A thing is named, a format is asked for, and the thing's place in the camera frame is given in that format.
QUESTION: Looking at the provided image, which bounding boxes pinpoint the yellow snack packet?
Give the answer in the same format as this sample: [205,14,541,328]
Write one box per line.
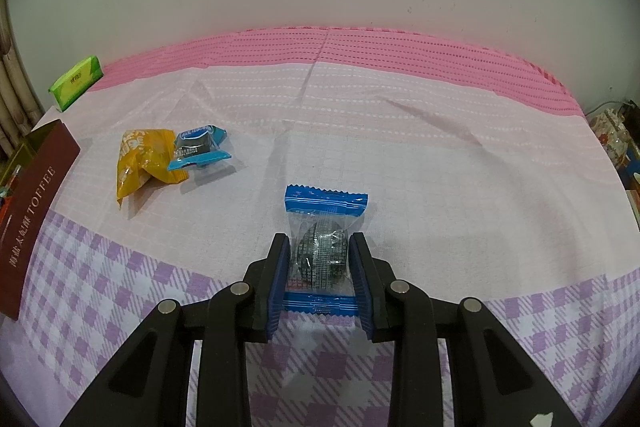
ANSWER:
[116,127,190,210]

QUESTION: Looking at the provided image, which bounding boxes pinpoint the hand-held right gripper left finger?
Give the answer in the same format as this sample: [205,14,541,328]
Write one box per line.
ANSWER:
[60,233,292,427]

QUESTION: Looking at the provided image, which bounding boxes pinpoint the small blue snack packet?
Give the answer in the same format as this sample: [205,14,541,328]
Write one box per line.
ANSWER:
[166,124,234,172]

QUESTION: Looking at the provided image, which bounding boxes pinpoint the checked purple bed sheet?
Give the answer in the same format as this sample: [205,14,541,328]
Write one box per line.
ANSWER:
[0,25,640,427]

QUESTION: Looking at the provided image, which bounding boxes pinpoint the clear blue-ended snack packet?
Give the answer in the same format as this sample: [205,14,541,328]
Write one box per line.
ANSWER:
[283,184,371,316]

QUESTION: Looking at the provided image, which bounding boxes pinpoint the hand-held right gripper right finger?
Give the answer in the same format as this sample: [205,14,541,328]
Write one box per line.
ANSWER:
[348,232,583,427]

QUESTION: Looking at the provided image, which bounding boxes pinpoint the green tissue pack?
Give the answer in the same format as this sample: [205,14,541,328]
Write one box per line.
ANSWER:
[48,55,105,112]

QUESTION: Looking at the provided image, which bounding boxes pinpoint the patterned beige curtain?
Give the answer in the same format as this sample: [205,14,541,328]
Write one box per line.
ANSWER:
[0,0,44,168]

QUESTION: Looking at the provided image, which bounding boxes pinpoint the dark red tin box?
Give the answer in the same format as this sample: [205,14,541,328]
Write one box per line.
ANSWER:
[0,119,82,321]

